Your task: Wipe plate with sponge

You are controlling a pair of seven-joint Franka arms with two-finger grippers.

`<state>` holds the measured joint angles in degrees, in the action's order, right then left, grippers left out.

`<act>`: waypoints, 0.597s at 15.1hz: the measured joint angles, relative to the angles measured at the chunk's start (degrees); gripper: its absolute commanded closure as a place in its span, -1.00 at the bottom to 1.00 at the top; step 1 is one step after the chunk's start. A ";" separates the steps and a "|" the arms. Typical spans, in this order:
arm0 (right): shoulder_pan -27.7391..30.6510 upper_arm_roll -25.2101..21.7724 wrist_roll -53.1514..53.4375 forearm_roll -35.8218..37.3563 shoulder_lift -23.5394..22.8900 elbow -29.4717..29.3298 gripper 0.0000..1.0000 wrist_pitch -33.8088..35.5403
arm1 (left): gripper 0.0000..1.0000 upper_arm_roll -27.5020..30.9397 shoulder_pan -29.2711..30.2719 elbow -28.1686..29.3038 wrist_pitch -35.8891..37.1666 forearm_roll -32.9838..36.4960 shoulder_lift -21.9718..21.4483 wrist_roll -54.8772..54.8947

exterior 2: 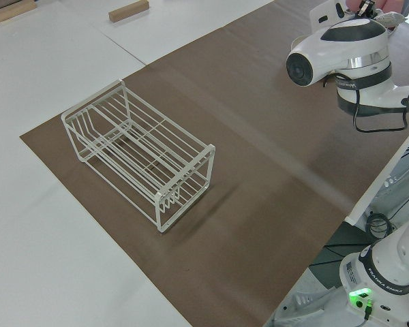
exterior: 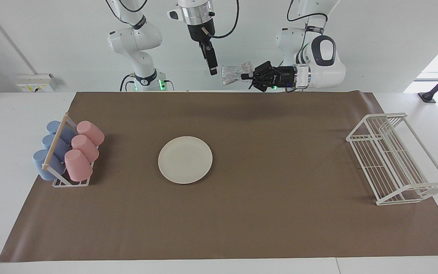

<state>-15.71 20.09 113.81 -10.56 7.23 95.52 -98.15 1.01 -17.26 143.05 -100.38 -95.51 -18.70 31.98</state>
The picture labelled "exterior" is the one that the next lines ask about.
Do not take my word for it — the cream round plate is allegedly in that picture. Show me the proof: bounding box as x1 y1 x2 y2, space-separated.
158 136 213 185

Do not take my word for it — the blue plastic cup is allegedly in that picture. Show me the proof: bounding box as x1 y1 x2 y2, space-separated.
46 121 76 144
42 134 71 160
33 149 66 181

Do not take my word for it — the brown table mat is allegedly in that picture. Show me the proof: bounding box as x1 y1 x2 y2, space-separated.
0 91 438 263

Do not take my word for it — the white wire dish rack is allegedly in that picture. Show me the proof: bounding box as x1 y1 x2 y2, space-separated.
346 112 438 206

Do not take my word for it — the white wall power outlet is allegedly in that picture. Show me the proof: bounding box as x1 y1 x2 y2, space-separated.
16 73 56 92

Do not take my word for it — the white cup holder rack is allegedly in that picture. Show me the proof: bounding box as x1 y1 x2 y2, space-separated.
42 113 95 188

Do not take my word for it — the pink plastic cup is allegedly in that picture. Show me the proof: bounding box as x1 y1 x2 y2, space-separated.
64 149 93 182
76 121 105 147
71 135 100 163

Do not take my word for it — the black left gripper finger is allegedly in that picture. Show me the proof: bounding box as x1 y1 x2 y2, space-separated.
249 79 271 92
241 61 273 80

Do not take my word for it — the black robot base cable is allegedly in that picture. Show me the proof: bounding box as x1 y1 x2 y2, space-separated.
120 73 136 92

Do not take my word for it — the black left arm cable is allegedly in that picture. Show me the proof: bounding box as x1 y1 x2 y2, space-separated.
287 0 330 22

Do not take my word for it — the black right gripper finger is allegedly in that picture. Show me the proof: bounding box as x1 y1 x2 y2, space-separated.
206 41 218 76
199 42 213 75

